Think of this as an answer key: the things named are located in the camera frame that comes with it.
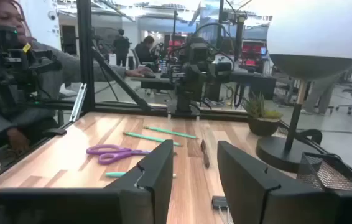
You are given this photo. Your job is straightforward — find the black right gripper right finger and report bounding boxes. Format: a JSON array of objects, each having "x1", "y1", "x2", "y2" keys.
[{"x1": 216, "y1": 140, "x2": 352, "y2": 224}]

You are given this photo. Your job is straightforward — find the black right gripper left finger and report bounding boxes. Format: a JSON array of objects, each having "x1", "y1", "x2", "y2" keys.
[{"x1": 0, "y1": 139, "x2": 174, "y2": 224}]

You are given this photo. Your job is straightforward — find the purple handled scissors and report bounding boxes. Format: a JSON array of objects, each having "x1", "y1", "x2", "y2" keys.
[{"x1": 85, "y1": 144, "x2": 152, "y2": 166}]

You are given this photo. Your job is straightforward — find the black mesh desk organizer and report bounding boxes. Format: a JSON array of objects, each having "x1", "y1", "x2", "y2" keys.
[{"x1": 296, "y1": 151, "x2": 352, "y2": 192}]

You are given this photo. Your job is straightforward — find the black binder clip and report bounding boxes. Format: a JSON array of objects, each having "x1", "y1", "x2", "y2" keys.
[{"x1": 211, "y1": 195, "x2": 234, "y2": 224}]

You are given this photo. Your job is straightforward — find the person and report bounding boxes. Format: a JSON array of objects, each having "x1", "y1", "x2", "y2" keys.
[
  {"x1": 0, "y1": 0, "x2": 155, "y2": 153},
  {"x1": 113, "y1": 29, "x2": 131, "y2": 67},
  {"x1": 134, "y1": 35, "x2": 162, "y2": 72}
]

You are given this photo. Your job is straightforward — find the dark background desk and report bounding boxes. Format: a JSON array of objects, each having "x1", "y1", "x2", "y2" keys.
[{"x1": 131, "y1": 70, "x2": 277, "y2": 101}]

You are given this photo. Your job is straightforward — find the red background cabinet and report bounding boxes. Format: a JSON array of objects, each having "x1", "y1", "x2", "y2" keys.
[{"x1": 241, "y1": 39, "x2": 267, "y2": 68}]

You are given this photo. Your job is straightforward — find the potted succulent plant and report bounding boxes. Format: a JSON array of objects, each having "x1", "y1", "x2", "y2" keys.
[{"x1": 241, "y1": 92, "x2": 284, "y2": 137}]

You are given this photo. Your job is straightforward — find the white globe table lamp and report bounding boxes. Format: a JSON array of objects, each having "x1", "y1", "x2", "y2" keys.
[{"x1": 256, "y1": 0, "x2": 352, "y2": 174}]

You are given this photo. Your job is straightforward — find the black metal table frame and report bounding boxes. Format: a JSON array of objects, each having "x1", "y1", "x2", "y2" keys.
[{"x1": 0, "y1": 0, "x2": 352, "y2": 187}]

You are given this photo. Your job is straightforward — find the silver metal bracket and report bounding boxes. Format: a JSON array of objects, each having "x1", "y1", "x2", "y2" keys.
[{"x1": 68, "y1": 82, "x2": 88, "y2": 123}]

